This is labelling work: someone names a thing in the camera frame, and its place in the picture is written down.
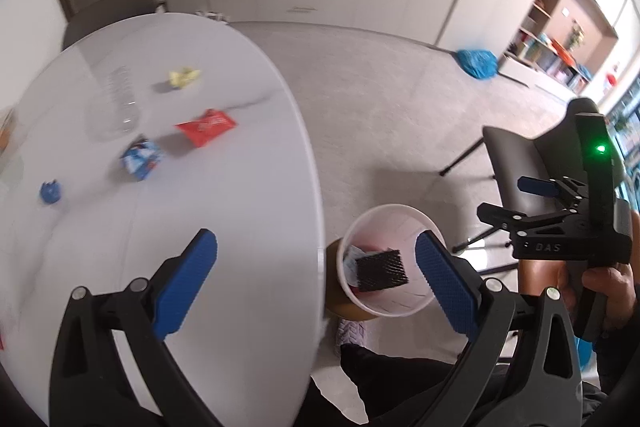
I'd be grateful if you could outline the person's black trouser leg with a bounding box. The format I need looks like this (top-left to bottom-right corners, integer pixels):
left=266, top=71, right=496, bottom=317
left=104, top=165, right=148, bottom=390
left=310, top=344, right=501, bottom=427

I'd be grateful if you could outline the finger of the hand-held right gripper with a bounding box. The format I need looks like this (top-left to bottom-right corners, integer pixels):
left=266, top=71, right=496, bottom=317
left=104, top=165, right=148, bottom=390
left=517, top=176, right=588, bottom=208
left=476, top=203, right=581, bottom=233

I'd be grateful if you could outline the white plastic bin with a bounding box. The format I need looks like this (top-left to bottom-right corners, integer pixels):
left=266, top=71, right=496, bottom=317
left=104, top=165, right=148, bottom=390
left=336, top=204, right=447, bottom=318

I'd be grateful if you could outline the black foam mesh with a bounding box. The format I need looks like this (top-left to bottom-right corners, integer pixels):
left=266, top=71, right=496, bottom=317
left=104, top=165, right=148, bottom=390
left=356, top=249, right=410, bottom=293

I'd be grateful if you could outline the blue plastic bag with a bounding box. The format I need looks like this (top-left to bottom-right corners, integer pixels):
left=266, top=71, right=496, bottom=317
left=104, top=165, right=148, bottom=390
left=455, top=48, right=500, bottom=80

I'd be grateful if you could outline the pink patterned slipper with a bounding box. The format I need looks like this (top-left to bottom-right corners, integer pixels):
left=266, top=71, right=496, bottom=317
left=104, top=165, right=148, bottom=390
left=337, top=318, right=368, bottom=348

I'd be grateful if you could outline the dark grey chair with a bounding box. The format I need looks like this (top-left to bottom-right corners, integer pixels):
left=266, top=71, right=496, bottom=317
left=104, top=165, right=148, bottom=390
left=440, top=99, right=628, bottom=268

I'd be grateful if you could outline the yellow crumpled paper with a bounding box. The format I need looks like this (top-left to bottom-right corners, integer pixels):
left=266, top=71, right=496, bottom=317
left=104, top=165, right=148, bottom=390
left=167, top=68, right=202, bottom=90

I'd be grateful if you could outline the wooden bookshelf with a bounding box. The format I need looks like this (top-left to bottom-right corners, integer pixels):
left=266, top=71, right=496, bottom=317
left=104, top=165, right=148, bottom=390
left=505, top=0, right=621, bottom=95

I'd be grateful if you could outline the red snack packet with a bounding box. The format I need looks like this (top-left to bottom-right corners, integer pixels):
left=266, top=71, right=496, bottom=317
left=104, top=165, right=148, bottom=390
left=175, top=108, right=237, bottom=148

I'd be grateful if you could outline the clear plastic bottle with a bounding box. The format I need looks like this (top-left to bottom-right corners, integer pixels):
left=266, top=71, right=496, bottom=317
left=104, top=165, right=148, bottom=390
left=85, top=66, right=141, bottom=140

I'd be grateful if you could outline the blue crumpled paper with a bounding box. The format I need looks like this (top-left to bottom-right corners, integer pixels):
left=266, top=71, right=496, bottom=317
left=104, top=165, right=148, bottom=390
left=40, top=180, right=62, bottom=206

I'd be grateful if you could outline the blue face mask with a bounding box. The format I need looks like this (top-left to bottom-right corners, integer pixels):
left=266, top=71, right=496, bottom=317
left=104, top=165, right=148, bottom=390
left=342, top=246, right=371, bottom=288

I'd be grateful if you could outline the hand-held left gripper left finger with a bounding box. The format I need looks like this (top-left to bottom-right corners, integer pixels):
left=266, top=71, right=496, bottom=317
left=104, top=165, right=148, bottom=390
left=49, top=228, right=221, bottom=427

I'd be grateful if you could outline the blue snack packet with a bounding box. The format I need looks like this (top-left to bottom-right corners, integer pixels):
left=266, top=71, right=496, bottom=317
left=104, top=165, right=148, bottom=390
left=120, top=134, right=166, bottom=181

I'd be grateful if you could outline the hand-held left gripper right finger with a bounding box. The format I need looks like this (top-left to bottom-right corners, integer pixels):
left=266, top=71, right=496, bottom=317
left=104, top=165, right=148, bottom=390
left=414, top=229, right=583, bottom=427

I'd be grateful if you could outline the brown round container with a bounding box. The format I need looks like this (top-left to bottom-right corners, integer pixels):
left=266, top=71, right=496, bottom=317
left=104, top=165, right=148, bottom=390
left=324, top=241, right=377, bottom=323

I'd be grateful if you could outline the person's right hand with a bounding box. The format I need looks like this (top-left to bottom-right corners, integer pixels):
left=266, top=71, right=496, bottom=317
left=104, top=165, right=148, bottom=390
left=517, top=257, right=640, bottom=343

